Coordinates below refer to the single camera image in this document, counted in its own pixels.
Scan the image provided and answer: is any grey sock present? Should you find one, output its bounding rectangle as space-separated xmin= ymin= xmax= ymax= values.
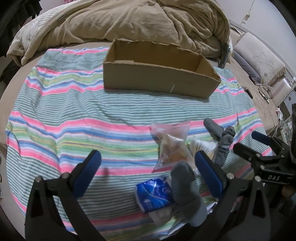
xmin=204 ymin=118 xmax=236 ymax=167
xmin=171 ymin=161 xmax=207 ymax=227

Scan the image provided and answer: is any clear plastic snack bag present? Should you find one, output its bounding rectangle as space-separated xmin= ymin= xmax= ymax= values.
xmin=151 ymin=121 xmax=197 ymax=172

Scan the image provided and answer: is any blue tissue packet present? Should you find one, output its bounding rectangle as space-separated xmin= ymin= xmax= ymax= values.
xmin=134 ymin=176 xmax=175 ymax=213

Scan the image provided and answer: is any cotton swab bag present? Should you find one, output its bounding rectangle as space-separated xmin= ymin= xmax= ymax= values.
xmin=190 ymin=137 xmax=218 ymax=160

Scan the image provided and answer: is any beige flowered pillow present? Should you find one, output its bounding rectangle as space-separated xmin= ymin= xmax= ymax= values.
xmin=233 ymin=33 xmax=286 ymax=85

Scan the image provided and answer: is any white crumpled tissue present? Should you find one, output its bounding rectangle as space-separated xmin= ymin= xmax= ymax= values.
xmin=149 ymin=204 xmax=177 ymax=226

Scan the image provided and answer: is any striped colourful towel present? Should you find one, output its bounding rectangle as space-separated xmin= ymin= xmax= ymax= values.
xmin=5 ymin=47 xmax=271 ymax=240

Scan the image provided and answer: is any black phone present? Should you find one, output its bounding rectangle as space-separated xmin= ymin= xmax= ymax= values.
xmin=218 ymin=43 xmax=231 ymax=69

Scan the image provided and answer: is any beige rumpled blanket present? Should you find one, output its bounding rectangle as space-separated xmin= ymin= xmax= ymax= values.
xmin=6 ymin=0 xmax=230 ymax=66

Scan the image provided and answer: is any brown cardboard box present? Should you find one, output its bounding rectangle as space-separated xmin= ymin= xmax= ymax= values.
xmin=103 ymin=40 xmax=221 ymax=98

